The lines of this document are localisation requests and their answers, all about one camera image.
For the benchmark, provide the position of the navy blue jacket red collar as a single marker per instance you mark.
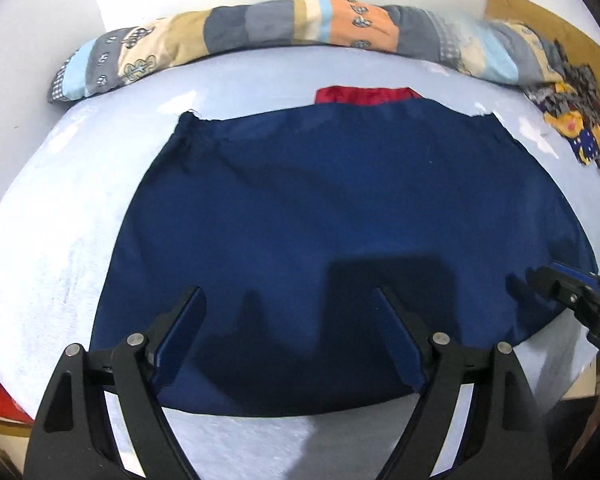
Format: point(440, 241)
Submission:
point(330, 210)

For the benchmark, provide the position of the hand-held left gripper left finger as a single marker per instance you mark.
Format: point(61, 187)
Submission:
point(180, 340)

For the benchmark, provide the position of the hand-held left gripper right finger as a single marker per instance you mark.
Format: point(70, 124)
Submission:
point(402, 340)

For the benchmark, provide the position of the patchwork quilt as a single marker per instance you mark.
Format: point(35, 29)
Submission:
point(260, 25)

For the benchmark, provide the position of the brown board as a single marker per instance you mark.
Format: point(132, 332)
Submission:
point(540, 20)

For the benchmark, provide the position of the colourful patterned cloth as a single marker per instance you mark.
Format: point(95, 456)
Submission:
point(577, 125)

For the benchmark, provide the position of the red object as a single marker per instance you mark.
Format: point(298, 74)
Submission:
point(0, 397)

